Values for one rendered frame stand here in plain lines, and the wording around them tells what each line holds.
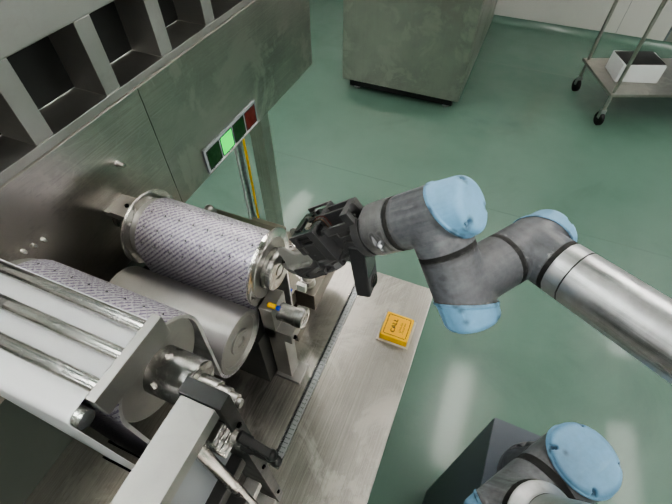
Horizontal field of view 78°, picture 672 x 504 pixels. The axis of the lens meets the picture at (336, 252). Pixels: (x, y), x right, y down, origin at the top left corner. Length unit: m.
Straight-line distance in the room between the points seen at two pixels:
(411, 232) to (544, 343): 1.83
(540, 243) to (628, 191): 2.73
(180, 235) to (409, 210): 0.42
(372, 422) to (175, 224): 0.59
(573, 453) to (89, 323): 0.72
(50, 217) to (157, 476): 0.51
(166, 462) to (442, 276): 0.35
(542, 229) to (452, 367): 1.53
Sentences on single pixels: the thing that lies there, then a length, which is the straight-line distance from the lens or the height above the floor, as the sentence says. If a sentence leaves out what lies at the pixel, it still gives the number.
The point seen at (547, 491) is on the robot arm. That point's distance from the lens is 0.76.
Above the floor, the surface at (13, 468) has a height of 1.00.
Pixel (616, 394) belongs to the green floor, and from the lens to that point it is 2.33.
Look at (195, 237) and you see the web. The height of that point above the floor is 1.31.
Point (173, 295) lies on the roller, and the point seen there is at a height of 1.23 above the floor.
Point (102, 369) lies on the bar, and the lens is 0.51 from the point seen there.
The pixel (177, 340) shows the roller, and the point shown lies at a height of 1.34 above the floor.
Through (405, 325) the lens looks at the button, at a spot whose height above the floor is 0.92.
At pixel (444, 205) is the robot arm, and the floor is 1.51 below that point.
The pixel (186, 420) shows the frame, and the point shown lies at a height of 1.44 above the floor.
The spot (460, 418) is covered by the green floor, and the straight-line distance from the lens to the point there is 2.00.
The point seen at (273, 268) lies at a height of 1.28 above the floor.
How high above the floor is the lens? 1.85
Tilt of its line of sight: 51 degrees down
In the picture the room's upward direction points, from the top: straight up
